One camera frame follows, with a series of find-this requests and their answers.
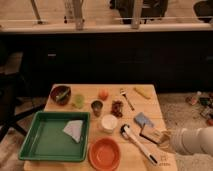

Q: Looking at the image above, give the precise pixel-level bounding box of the green plastic tray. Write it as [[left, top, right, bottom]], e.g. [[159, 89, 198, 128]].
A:
[[19, 111, 90, 162]]

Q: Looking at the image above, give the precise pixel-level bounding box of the metal fork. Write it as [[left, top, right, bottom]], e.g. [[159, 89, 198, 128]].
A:
[[120, 88, 135, 111]]

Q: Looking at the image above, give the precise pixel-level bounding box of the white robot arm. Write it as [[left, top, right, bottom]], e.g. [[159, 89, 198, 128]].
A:
[[170, 127, 213, 157]]

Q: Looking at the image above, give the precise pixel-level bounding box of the green pepper toy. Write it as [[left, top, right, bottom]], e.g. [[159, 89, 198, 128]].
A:
[[56, 89, 70, 101]]

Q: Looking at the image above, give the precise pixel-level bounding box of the black office chair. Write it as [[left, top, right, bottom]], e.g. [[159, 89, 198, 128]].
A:
[[0, 41, 45, 142]]

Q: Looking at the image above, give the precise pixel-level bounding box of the metal cup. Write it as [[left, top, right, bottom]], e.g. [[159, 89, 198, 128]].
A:
[[91, 100, 103, 117]]

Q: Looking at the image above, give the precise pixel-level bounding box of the yellow corn toy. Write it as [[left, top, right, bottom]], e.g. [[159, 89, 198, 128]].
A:
[[134, 87, 151, 99]]

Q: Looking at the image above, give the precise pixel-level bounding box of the small green cup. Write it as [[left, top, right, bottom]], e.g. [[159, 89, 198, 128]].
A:
[[73, 94, 84, 109]]

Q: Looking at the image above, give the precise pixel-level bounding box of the white folded cloth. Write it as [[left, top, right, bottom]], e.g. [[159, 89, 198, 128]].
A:
[[63, 120, 83, 143]]

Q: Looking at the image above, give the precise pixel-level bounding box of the brown grape cluster toy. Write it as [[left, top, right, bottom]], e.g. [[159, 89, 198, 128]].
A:
[[111, 100, 123, 118]]

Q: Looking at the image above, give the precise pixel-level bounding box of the wooden whiteboard eraser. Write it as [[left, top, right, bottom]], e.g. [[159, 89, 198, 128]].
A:
[[139, 125, 164, 144]]

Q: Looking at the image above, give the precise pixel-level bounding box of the dark long cabinet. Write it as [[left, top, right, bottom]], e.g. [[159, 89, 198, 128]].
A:
[[0, 31, 213, 96]]

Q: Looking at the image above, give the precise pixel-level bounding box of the dark brown bowl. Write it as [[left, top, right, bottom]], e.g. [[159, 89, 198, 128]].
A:
[[50, 85, 71, 106]]

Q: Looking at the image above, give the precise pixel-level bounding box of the blue sponge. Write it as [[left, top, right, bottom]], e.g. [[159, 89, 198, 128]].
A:
[[134, 112, 154, 127]]

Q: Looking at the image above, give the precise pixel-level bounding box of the orange toy fruit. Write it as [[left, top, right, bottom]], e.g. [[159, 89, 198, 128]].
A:
[[98, 89, 109, 101]]

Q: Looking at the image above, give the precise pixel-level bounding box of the small white bowl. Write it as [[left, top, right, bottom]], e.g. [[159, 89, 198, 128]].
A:
[[101, 114, 118, 133]]

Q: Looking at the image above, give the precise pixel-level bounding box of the red bowl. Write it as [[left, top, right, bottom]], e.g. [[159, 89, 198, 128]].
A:
[[88, 138, 121, 171]]

